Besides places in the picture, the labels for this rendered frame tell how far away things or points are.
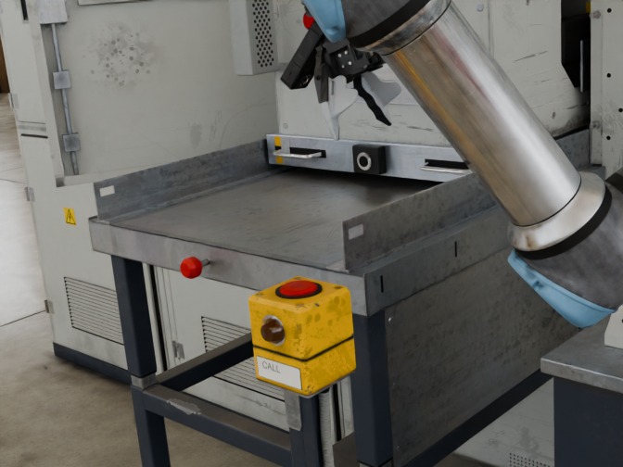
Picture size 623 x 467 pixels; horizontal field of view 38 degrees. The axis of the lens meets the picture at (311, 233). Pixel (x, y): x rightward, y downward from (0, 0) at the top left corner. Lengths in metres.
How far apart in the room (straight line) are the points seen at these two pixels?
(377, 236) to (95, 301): 1.88
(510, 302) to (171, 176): 0.64
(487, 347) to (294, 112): 0.60
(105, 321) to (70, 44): 1.26
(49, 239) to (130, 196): 1.53
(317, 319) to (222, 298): 1.55
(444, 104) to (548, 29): 0.75
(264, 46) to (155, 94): 0.38
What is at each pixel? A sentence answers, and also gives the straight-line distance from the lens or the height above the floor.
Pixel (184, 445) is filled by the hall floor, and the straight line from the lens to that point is 2.60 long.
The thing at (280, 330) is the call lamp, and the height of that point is 0.87.
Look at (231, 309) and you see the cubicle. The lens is 2.45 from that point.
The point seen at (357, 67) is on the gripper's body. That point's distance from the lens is 1.28.
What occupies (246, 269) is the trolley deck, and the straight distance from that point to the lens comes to 1.31.
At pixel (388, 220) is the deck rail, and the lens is 1.23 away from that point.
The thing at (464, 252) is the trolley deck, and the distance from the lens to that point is 1.33.
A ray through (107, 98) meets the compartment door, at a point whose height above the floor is 1.01.
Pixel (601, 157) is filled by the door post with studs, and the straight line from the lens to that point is 1.71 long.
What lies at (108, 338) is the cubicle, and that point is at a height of 0.15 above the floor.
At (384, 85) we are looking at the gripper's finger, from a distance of 1.36.
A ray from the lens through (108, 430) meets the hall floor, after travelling 2.76.
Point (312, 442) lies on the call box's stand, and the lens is 1.00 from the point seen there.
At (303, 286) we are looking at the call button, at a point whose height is 0.91.
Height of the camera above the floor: 1.22
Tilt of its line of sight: 16 degrees down
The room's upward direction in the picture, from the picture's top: 5 degrees counter-clockwise
